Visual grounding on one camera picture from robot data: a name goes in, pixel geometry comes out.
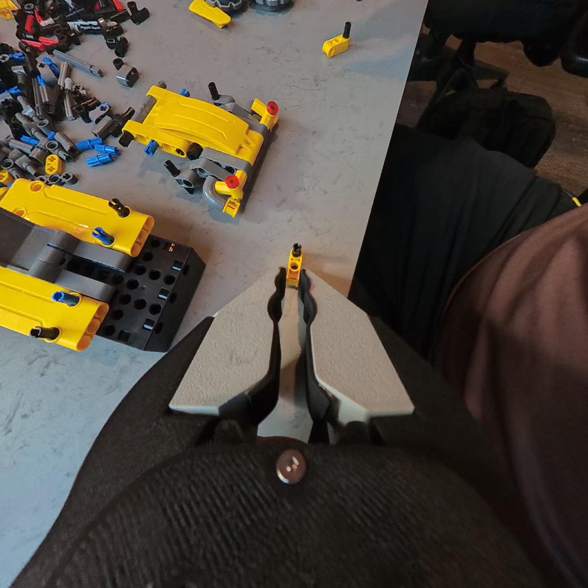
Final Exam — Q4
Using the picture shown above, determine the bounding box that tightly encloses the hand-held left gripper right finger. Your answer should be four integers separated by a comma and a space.
299, 269, 415, 424

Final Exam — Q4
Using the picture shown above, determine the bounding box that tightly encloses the person's brown shirt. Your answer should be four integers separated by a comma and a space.
434, 202, 588, 588

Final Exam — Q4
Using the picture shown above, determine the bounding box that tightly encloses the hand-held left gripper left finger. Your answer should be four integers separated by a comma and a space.
168, 266, 288, 422

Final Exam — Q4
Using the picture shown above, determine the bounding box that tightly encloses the yellow curved panel piece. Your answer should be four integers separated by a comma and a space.
188, 0, 232, 29

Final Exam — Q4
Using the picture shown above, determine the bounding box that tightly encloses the yellow vehicle hood assembly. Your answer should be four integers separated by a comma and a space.
119, 82, 281, 220

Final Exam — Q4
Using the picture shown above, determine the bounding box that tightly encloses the black block with yellow panels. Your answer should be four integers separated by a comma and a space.
0, 178, 206, 353

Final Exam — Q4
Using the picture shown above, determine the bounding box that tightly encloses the black office chair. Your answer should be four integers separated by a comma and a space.
408, 0, 588, 92

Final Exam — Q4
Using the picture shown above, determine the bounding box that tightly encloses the pile of small building pieces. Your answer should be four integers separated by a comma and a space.
0, 0, 150, 187

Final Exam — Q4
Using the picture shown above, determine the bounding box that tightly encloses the grey desk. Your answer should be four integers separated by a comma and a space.
0, 0, 430, 586

